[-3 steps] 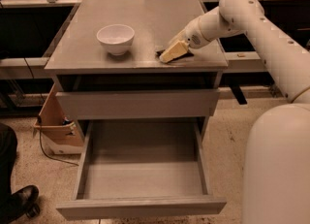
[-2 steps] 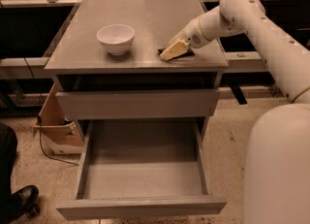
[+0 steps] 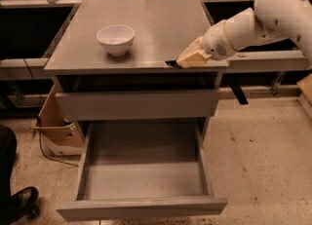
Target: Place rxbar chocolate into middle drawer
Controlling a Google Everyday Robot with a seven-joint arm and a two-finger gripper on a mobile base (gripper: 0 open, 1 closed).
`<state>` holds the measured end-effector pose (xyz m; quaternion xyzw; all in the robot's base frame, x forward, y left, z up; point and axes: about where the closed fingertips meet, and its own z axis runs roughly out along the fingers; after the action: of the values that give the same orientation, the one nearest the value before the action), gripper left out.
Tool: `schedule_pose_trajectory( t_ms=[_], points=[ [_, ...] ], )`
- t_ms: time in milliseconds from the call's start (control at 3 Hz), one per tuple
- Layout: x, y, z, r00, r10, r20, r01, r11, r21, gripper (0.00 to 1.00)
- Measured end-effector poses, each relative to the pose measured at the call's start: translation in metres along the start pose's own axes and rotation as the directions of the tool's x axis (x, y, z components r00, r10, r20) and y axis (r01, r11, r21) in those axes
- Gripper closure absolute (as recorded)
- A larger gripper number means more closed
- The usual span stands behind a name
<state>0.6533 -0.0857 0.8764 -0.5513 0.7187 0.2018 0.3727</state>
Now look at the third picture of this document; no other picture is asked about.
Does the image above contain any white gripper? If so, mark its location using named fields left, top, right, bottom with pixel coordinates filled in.
left=176, top=20, right=237, bottom=68

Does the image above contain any dark rxbar chocolate wrapper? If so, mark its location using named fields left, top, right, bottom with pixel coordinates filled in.
left=165, top=60, right=179, bottom=67

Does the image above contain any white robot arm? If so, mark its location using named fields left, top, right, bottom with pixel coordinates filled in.
left=176, top=0, right=312, bottom=68

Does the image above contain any closed grey top drawer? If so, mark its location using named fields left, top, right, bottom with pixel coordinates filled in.
left=56, top=90, right=219, bottom=121

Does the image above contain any grey drawer cabinet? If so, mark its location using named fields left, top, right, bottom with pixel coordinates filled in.
left=45, top=0, right=227, bottom=136

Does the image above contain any open grey middle drawer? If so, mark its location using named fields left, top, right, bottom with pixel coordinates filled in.
left=57, top=119, right=227, bottom=221

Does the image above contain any white ceramic bowl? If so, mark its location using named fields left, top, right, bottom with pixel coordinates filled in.
left=97, top=24, right=135, bottom=56

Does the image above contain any cardboard box on floor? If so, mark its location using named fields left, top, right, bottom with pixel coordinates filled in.
left=33, top=86, right=84, bottom=156

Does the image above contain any dark trouser leg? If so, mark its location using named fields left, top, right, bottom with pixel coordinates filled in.
left=0, top=125, right=17, bottom=225

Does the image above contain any black shoe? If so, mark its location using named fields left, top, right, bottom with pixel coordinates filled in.
left=7, top=186, right=40, bottom=223

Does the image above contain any black bracket under rail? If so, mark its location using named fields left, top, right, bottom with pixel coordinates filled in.
left=231, top=85, right=248, bottom=105

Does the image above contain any grey metal rail frame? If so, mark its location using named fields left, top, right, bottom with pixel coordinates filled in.
left=0, top=0, right=312, bottom=81

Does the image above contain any black cable on floor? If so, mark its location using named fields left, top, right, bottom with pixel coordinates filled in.
left=36, top=115, right=81, bottom=169

